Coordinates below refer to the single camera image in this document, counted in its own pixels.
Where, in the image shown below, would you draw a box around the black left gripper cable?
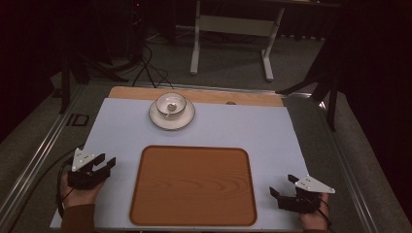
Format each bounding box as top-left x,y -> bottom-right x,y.
55,144 -> 86,219

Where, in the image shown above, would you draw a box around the person's right hand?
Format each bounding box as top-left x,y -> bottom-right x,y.
297,192 -> 331,232

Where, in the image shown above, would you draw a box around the black tripod stand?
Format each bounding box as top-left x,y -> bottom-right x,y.
277,30 -> 342,132

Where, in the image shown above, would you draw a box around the black floor bracket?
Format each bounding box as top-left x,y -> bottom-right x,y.
65,113 -> 90,128

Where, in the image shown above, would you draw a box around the black floor cables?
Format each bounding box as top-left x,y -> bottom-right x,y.
131,43 -> 175,89

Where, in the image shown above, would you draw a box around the aluminium rail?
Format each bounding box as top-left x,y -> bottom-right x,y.
128,81 -> 313,98
318,100 -> 381,233
0,84 -> 87,225

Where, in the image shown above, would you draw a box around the person's left hand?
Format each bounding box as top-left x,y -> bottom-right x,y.
61,172 -> 105,209

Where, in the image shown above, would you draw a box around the white saucer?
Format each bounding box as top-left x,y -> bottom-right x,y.
148,98 -> 196,132

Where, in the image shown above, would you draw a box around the black metal stand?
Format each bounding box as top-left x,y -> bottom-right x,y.
58,48 -> 130,115

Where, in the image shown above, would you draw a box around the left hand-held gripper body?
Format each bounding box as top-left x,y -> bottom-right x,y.
66,148 -> 112,190

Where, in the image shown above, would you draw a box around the white table mat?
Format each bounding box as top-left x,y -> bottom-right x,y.
50,97 -> 313,232

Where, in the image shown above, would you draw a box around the dark equipment rack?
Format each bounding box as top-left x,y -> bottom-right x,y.
128,0 -> 148,64

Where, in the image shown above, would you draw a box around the small white spoon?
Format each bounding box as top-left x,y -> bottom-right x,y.
164,102 -> 178,118

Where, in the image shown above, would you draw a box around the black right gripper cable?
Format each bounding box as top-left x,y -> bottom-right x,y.
309,193 -> 335,233

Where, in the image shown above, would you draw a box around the white desk frame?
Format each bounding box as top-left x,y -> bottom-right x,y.
189,0 -> 287,83

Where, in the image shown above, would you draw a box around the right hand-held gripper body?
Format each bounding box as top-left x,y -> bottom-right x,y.
277,175 -> 336,215

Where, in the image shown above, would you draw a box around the white cup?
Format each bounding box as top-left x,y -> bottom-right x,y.
154,92 -> 188,117

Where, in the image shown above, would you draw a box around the brown wooden tray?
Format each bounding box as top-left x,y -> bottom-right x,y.
129,145 -> 258,227

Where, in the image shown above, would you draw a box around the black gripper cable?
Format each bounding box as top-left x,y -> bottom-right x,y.
55,144 -> 86,219
309,193 -> 335,233

